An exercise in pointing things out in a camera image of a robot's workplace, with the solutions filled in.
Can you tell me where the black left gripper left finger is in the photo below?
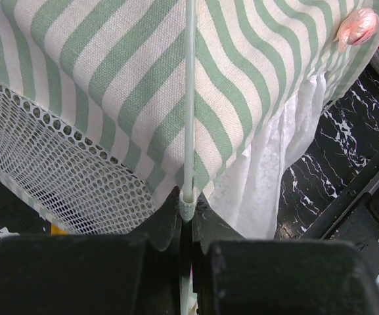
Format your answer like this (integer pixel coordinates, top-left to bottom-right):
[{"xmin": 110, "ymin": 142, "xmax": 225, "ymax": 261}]
[{"xmin": 0, "ymin": 189, "xmax": 180, "ymax": 314}]

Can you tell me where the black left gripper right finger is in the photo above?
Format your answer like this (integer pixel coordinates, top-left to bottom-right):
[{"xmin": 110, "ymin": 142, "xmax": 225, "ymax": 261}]
[{"xmin": 192, "ymin": 197, "xmax": 379, "ymax": 314}]

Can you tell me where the green striped pet tent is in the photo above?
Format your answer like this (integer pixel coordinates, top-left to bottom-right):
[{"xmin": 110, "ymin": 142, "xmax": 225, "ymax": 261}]
[{"xmin": 0, "ymin": 1, "xmax": 379, "ymax": 238}]

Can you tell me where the yellow double bowl holder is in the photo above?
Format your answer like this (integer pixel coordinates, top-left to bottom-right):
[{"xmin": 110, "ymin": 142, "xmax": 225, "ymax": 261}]
[{"xmin": 51, "ymin": 224, "xmax": 68, "ymax": 235}]

